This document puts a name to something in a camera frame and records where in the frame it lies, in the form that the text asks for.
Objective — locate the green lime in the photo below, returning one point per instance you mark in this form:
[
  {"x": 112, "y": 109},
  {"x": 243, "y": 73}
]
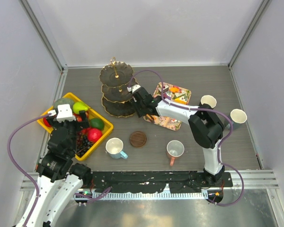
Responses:
[{"x": 97, "y": 123}]

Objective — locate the chocolate cherry cake slice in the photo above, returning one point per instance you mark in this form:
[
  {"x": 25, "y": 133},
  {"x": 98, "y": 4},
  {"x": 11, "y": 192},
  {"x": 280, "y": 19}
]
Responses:
[{"x": 165, "y": 88}]

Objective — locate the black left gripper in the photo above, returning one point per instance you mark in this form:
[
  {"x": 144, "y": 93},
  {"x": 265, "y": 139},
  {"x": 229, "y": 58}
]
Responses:
[{"x": 80, "y": 125}]

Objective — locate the orange fish pastry right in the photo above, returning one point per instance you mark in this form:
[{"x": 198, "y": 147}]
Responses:
[{"x": 175, "y": 90}]

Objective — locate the green yellow pear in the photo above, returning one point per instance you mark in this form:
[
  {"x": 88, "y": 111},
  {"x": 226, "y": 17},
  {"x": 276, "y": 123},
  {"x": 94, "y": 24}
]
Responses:
[{"x": 79, "y": 106}]

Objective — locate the grey mug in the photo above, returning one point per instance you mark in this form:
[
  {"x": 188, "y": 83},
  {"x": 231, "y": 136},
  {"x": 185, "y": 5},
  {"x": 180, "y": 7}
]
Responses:
[{"x": 237, "y": 118}]

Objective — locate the white slotted cable duct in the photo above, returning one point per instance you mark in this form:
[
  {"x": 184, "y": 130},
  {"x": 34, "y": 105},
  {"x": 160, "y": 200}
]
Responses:
[{"x": 165, "y": 195}]

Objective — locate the red pomegranate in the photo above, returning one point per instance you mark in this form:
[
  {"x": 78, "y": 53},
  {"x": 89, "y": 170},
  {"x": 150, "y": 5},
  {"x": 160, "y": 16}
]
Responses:
[{"x": 94, "y": 135}]

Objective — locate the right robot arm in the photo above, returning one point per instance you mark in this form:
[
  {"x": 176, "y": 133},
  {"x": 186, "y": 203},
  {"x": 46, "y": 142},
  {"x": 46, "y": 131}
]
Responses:
[{"x": 205, "y": 125}]

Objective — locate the cream cake slice with kiwi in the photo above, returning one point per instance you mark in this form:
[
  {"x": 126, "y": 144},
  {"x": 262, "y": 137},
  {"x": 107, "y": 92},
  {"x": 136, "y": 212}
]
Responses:
[{"x": 182, "y": 99}]

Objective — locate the green netted melon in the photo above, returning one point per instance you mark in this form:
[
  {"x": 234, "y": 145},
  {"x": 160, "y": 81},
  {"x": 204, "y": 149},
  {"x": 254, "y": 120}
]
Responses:
[{"x": 62, "y": 102}]

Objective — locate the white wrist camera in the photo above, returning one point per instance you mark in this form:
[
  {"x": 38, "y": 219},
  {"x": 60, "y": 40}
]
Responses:
[
  {"x": 63, "y": 113},
  {"x": 133, "y": 88}
]

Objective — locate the purple grape bunch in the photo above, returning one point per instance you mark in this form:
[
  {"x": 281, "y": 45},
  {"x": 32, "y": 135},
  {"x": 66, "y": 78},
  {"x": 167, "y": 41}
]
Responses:
[{"x": 79, "y": 140}]

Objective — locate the light blue mug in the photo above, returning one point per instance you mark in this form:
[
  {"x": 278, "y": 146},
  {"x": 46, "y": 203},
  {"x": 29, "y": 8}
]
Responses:
[{"x": 114, "y": 147}]

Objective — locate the red lychee strawberry bunch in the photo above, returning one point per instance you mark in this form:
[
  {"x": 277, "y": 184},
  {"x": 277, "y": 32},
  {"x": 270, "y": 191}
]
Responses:
[{"x": 82, "y": 124}]

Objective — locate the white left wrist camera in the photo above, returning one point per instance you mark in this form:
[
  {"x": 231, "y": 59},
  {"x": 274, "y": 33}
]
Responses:
[{"x": 63, "y": 113}]

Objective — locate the black mug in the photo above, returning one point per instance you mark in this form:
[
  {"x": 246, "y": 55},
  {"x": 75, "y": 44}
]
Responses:
[{"x": 208, "y": 100}]

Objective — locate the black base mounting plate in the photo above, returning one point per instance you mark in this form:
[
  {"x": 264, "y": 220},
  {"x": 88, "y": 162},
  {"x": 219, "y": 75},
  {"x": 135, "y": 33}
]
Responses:
[{"x": 156, "y": 181}]

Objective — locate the red apple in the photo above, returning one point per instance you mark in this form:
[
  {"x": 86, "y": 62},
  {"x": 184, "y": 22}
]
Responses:
[{"x": 47, "y": 122}]

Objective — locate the three-tier black gold stand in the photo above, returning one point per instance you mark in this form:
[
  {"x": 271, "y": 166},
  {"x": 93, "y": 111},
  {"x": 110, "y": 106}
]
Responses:
[{"x": 115, "y": 78}]

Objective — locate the floral rectangular tray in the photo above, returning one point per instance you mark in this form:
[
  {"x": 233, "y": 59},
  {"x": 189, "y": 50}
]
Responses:
[{"x": 166, "y": 122}]

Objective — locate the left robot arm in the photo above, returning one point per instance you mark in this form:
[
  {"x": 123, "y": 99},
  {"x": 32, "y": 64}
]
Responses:
[{"x": 58, "y": 178}]

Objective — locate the pink mug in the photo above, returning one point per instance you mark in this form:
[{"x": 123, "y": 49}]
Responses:
[{"x": 175, "y": 149}]

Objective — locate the dark blue grape bunch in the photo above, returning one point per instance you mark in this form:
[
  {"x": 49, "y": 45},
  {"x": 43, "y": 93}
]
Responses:
[{"x": 86, "y": 146}]

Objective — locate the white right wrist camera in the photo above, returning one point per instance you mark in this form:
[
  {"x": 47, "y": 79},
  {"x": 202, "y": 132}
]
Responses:
[{"x": 133, "y": 88}]

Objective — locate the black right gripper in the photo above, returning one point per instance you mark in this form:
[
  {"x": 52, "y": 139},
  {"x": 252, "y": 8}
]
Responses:
[{"x": 135, "y": 105}]

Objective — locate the round wooden coaster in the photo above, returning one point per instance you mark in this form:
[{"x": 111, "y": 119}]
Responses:
[{"x": 138, "y": 139}]

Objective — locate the yellow plastic fruit tray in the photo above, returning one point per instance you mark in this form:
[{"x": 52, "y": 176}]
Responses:
[{"x": 108, "y": 126}]

